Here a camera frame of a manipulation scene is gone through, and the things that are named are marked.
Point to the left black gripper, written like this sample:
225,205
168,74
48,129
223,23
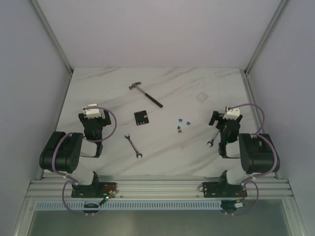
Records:
106,119

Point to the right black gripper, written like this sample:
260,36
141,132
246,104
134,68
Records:
215,116

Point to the black fuse box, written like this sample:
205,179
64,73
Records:
141,117

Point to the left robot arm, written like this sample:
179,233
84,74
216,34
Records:
63,151

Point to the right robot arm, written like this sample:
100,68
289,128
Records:
256,153

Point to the clear plastic fuse cover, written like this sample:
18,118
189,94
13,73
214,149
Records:
202,97

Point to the silver wrench right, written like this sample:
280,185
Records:
211,142

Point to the silver wrench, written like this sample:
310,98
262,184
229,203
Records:
138,154
211,142

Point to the silver wrench centre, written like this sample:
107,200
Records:
138,154

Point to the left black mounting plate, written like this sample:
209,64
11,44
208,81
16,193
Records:
99,190

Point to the black mounting plate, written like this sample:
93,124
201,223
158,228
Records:
99,190
223,190

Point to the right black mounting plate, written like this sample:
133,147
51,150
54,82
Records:
223,190

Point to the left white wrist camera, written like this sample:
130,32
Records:
92,111

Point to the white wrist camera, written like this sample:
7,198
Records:
231,113
92,111

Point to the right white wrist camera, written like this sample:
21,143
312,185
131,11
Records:
231,113

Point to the claw hammer black handle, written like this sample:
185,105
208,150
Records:
136,85

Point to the aluminium rail base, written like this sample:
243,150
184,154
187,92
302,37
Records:
160,187

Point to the grey slotted cable duct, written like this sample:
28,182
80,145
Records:
81,205

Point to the right aluminium frame post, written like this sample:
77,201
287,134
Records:
266,35

